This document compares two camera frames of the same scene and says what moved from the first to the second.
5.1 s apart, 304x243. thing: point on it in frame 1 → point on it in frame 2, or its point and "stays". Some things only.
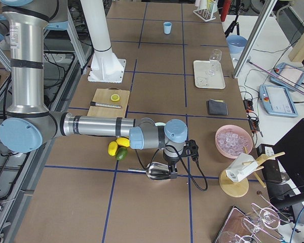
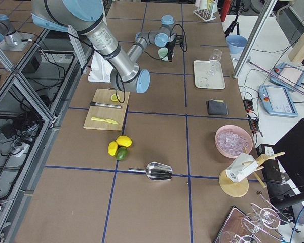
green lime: [121, 153] stays
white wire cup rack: [206, 14] stays
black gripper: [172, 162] → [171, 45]
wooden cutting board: [104, 96] stays
